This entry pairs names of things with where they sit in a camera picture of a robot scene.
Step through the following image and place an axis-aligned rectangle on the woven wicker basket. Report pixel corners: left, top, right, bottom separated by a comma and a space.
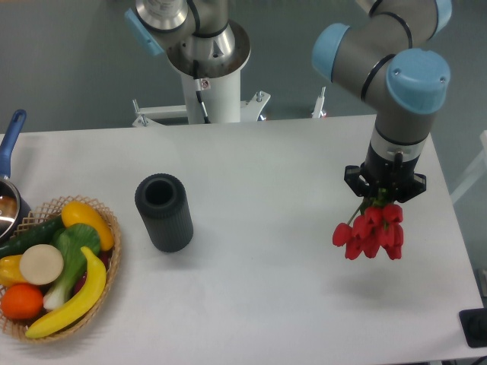
1, 195, 121, 343

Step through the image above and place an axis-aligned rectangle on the blue handled saucepan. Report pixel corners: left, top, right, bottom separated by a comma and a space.
1, 109, 30, 244

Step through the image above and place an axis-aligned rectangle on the orange plastic fruit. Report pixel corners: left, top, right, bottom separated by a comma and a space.
1, 284, 43, 320

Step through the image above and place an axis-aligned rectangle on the yellow plastic banana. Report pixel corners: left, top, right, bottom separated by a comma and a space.
25, 246, 107, 339

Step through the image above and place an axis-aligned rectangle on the black cable on pedestal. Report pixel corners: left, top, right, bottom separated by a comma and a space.
192, 59, 212, 125

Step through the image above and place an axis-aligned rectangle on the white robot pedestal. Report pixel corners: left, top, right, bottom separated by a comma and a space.
167, 21, 251, 124

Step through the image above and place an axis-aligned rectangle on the beige round disc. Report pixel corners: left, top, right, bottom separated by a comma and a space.
19, 244, 64, 285

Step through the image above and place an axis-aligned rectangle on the dark green plastic cucumber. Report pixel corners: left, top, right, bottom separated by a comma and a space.
1, 215, 65, 259

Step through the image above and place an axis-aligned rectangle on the yellow plastic bell pepper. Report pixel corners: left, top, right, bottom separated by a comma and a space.
0, 255, 27, 287

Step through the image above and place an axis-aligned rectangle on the red tulip bouquet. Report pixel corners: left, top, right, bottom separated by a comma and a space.
332, 189, 404, 260

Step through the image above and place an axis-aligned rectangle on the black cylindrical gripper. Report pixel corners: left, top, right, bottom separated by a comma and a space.
344, 141, 427, 202

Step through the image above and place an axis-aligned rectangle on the white clamp bracket left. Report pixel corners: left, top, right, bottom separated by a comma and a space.
132, 99, 187, 128

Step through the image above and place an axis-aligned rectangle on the green plastic bok choy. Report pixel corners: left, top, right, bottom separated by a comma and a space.
43, 224, 100, 312

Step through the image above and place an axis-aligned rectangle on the black device at table edge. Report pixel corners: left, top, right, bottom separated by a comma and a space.
459, 308, 487, 348

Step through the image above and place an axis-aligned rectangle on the white clamp bracket right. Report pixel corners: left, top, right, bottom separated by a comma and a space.
240, 90, 271, 122

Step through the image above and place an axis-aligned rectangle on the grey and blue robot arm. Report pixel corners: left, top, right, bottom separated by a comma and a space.
125, 1, 452, 203

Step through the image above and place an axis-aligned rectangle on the dark grey ribbed vase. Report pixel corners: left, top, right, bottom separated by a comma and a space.
135, 173, 193, 252

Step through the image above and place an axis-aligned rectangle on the white clamp bracket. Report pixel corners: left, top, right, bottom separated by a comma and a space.
132, 99, 187, 128
240, 90, 271, 122

